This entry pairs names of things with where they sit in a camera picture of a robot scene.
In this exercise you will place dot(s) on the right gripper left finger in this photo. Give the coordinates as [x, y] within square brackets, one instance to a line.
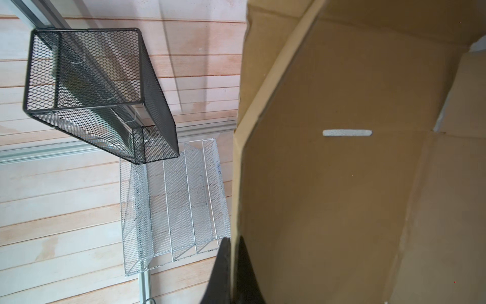
[218, 288]

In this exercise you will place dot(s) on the black mesh basket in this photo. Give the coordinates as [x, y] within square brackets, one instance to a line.
[99, 86]

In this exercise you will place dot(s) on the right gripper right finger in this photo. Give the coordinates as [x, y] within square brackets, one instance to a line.
[246, 285]

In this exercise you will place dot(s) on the brown cardboard box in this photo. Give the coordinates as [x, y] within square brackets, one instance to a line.
[359, 155]

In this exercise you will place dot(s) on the white wire mesh shelf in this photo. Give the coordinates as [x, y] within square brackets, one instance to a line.
[173, 209]

